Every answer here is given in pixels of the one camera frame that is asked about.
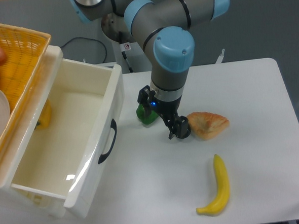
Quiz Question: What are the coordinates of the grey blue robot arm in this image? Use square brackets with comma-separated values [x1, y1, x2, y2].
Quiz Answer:
[69, 0, 230, 139]

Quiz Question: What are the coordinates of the white top drawer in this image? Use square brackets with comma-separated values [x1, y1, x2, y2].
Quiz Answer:
[3, 55, 132, 223]

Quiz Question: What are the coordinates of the yellow banana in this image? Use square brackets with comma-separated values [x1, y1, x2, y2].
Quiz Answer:
[196, 154, 231, 216]

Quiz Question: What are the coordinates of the yellow bell pepper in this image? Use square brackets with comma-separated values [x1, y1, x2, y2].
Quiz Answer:
[35, 99, 52, 130]

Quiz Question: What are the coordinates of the white drawer cabinet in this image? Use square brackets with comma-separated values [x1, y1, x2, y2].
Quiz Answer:
[0, 46, 66, 218]

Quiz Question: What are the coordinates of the yellow woven basket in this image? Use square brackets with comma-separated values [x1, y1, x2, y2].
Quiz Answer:
[0, 23, 51, 164]

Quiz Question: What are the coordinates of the green bell pepper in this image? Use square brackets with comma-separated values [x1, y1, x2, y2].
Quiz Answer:
[136, 104, 159, 125]

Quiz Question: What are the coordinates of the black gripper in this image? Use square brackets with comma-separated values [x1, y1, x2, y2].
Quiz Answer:
[137, 85, 189, 140]

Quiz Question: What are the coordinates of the black round ball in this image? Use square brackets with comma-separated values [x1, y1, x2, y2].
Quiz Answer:
[177, 123, 191, 139]

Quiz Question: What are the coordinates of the triangular pastry bread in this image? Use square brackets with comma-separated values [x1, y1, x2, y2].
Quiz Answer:
[187, 111, 230, 140]

